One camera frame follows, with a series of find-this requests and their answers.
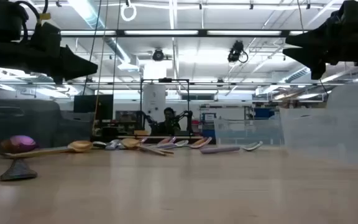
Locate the dark grey plastic bin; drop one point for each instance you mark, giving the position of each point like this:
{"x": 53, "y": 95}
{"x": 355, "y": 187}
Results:
{"x": 20, "y": 124}

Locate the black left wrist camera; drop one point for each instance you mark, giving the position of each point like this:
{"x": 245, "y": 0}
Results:
{"x": 45, "y": 39}

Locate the person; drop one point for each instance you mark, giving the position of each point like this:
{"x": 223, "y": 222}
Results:
{"x": 168, "y": 124}

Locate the tan cardboard box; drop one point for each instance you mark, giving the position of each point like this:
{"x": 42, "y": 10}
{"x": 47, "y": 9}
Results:
{"x": 141, "y": 132}

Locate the white panel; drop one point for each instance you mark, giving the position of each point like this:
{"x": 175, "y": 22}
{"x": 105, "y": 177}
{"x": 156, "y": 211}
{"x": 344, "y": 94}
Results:
{"x": 154, "y": 99}

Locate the black crossbar with light strips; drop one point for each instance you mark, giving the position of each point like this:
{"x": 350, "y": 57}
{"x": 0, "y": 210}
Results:
{"x": 202, "y": 33}

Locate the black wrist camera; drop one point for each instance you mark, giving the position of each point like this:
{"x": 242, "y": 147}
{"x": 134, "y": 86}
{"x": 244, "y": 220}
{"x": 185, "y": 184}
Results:
{"x": 45, "y": 39}
{"x": 351, "y": 14}

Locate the iridescent rainbow spoon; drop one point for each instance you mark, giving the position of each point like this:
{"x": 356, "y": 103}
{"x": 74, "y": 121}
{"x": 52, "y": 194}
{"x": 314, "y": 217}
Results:
{"x": 144, "y": 140}
{"x": 201, "y": 142}
{"x": 19, "y": 143}
{"x": 166, "y": 140}

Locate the black monitor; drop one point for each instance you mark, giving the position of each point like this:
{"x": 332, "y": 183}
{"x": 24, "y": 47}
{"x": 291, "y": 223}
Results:
{"x": 87, "y": 104}

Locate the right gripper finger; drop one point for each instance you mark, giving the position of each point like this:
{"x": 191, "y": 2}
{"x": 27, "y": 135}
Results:
{"x": 309, "y": 40}
{"x": 306, "y": 56}

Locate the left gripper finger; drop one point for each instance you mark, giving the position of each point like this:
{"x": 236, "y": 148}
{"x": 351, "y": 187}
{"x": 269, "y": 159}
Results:
{"x": 73, "y": 72}
{"x": 73, "y": 59}

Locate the round black ceiling fixture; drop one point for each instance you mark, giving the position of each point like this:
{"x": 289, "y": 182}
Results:
{"x": 158, "y": 55}

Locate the clear plastic container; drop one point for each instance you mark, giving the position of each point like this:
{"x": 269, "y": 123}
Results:
{"x": 247, "y": 133}
{"x": 322, "y": 137}

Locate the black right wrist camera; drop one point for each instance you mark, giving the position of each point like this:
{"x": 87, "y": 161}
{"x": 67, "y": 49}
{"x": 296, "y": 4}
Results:
{"x": 351, "y": 14}

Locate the blue storage bin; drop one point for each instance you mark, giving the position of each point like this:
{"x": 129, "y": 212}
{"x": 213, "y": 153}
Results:
{"x": 263, "y": 112}

